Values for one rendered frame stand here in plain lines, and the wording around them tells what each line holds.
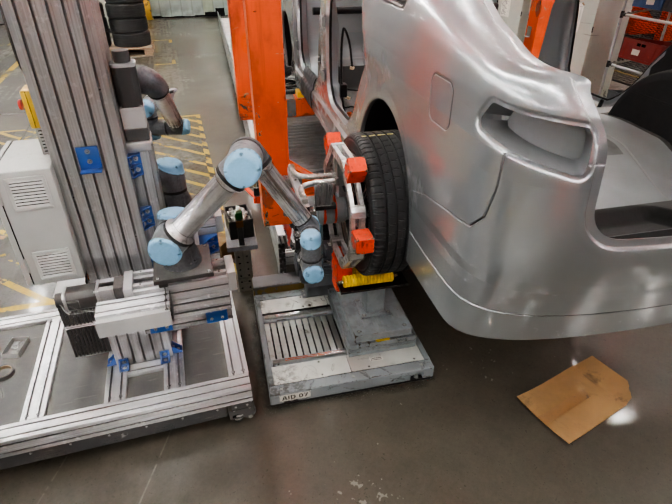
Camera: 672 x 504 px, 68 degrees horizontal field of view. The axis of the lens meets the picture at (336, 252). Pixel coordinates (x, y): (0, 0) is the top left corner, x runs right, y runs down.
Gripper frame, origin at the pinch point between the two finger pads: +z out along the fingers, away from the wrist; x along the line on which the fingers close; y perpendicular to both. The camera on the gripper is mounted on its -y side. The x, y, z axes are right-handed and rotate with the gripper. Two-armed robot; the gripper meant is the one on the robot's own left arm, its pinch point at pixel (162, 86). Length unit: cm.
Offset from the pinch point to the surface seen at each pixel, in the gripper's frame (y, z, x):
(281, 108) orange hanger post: -3, -23, 63
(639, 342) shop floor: 88, -73, 271
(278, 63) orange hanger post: -24, -23, 60
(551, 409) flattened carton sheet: 96, -117, 203
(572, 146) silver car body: -39, -145, 145
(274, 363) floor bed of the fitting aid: 107, -87, 71
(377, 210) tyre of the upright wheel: 12, -95, 106
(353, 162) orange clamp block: -4, -86, 94
